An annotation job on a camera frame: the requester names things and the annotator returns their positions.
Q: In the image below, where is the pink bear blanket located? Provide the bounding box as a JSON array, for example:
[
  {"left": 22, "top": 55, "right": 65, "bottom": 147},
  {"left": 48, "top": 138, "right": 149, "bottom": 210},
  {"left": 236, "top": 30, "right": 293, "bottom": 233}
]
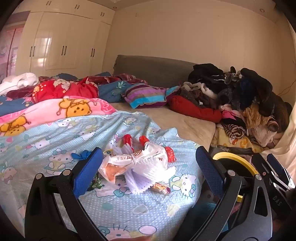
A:
[{"left": 0, "top": 97, "right": 116, "bottom": 137}]

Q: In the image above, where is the cream cloth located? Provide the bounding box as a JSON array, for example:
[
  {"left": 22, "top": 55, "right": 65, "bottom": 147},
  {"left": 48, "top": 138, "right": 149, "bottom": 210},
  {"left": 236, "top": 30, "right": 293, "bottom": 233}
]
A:
[{"left": 261, "top": 120, "right": 296, "bottom": 181}]

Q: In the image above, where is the red plastic bag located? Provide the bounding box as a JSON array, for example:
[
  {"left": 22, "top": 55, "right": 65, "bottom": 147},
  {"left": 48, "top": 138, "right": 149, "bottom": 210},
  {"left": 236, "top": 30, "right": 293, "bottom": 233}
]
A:
[{"left": 165, "top": 146, "right": 176, "bottom": 163}]

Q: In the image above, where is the beige bed sheet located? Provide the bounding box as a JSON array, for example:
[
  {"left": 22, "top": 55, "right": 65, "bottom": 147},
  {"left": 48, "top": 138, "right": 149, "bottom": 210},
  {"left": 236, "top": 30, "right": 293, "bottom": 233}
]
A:
[{"left": 110, "top": 102, "right": 216, "bottom": 146}]

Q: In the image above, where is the red floral quilt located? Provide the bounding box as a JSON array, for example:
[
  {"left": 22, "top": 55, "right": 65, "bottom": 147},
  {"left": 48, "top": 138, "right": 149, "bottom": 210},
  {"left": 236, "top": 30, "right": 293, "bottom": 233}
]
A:
[{"left": 31, "top": 77, "right": 99, "bottom": 104}]

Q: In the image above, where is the light blue cat-print sheet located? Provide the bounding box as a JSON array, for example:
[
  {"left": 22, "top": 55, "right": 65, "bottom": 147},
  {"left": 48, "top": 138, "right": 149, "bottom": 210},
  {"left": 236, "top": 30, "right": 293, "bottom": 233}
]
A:
[{"left": 0, "top": 111, "right": 210, "bottom": 241}]

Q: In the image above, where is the dark blue printed blanket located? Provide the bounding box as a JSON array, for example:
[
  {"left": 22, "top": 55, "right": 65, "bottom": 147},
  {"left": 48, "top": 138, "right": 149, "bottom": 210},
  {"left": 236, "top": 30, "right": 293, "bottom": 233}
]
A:
[{"left": 0, "top": 95, "right": 35, "bottom": 116}]

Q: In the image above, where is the grey headboard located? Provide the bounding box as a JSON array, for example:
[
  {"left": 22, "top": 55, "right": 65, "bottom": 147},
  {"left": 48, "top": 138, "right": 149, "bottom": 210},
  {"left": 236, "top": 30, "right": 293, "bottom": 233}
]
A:
[{"left": 113, "top": 55, "right": 197, "bottom": 90}]

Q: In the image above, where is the pink cartoon wardrobe door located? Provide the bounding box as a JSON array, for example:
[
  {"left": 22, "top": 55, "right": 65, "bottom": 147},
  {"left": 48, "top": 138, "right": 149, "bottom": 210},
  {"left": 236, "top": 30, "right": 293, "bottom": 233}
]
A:
[{"left": 0, "top": 10, "right": 30, "bottom": 80}]

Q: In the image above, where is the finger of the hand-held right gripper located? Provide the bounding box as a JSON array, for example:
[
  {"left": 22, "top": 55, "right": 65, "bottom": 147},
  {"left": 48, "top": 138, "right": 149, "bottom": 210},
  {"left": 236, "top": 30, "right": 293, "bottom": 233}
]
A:
[
  {"left": 266, "top": 153, "right": 296, "bottom": 189},
  {"left": 252, "top": 153, "right": 279, "bottom": 201}
]

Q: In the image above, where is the white cloth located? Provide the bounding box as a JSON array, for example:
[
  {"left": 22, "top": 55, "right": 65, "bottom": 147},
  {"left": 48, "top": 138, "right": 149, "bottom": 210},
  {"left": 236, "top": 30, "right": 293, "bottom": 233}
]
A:
[{"left": 0, "top": 72, "right": 39, "bottom": 95}]

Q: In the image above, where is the purple striped pillow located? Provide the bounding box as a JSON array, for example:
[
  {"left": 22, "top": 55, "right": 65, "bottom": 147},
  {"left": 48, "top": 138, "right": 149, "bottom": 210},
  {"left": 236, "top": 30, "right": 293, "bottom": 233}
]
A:
[{"left": 121, "top": 83, "right": 181, "bottom": 109}]

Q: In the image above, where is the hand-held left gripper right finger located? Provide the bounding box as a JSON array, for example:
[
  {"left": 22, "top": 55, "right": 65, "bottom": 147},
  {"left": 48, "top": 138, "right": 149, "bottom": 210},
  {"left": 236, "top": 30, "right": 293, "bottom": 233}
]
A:
[{"left": 172, "top": 146, "right": 274, "bottom": 241}]

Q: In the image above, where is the yellow plastic bin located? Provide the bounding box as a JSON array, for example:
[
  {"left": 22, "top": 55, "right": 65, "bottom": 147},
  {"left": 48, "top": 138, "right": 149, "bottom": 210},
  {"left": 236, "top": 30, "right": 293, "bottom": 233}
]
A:
[{"left": 212, "top": 152, "right": 259, "bottom": 202}]

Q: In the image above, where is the white plastic bag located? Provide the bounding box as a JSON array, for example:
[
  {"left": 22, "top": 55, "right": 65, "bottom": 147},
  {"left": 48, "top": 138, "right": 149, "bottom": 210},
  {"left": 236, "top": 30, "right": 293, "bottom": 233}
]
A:
[{"left": 98, "top": 134, "right": 170, "bottom": 186}]

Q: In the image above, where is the yellow cartoon blanket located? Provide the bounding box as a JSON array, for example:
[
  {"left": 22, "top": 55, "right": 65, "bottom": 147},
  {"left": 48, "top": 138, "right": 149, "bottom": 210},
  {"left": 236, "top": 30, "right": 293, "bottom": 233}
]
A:
[{"left": 211, "top": 125, "right": 262, "bottom": 151}]

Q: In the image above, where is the cream wardrobe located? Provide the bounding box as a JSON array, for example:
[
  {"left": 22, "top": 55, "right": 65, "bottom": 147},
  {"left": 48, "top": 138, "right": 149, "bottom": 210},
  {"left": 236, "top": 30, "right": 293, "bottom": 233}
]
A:
[{"left": 15, "top": 0, "right": 116, "bottom": 77}]

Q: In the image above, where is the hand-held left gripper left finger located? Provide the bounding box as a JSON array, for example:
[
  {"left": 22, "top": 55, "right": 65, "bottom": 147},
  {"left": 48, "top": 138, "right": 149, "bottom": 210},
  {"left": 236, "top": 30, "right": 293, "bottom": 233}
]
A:
[{"left": 24, "top": 147, "right": 109, "bottom": 241}]

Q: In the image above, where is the maroon blanket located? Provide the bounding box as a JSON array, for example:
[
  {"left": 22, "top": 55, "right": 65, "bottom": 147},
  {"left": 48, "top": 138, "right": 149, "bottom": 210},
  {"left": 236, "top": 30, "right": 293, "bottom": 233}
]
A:
[{"left": 88, "top": 74, "right": 148, "bottom": 86}]

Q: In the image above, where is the thin wall cable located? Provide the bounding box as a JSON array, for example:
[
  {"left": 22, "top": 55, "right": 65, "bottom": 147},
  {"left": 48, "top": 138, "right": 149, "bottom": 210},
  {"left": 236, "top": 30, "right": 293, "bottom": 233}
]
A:
[{"left": 276, "top": 85, "right": 295, "bottom": 96}]

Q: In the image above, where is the small orange snack wrapper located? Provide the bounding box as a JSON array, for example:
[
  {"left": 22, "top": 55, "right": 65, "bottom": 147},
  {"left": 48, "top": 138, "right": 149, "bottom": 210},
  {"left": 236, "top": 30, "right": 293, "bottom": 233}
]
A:
[{"left": 150, "top": 182, "right": 171, "bottom": 195}]

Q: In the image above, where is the blue leaf-print quilt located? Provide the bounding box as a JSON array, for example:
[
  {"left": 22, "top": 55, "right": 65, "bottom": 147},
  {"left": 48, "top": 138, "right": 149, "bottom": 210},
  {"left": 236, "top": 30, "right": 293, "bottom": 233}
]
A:
[{"left": 55, "top": 72, "right": 133, "bottom": 103}]

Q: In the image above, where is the red cushion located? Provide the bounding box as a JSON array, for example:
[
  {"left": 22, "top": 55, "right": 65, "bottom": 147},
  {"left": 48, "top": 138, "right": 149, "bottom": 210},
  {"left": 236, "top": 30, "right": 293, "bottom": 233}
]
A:
[{"left": 169, "top": 95, "right": 223, "bottom": 123}]

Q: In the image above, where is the pile of clothes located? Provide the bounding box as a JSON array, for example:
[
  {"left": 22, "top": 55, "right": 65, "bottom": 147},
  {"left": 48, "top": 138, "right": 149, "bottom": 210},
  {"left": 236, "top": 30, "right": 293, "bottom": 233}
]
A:
[{"left": 180, "top": 63, "right": 293, "bottom": 149}]

